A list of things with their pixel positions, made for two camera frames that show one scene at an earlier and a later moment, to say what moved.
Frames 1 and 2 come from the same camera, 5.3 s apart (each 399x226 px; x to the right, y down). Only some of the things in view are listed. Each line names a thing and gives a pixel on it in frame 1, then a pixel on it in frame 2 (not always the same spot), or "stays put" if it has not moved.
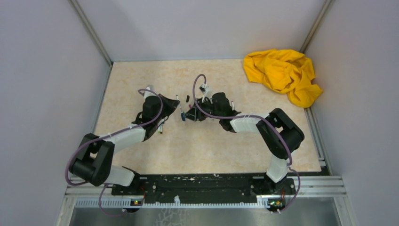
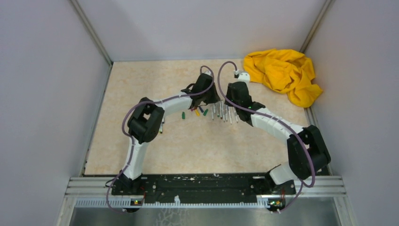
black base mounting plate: (189, 186) stays put
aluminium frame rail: (305, 187) stays put
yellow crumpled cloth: (285, 71) stays put
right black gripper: (192, 114) to (229, 92)
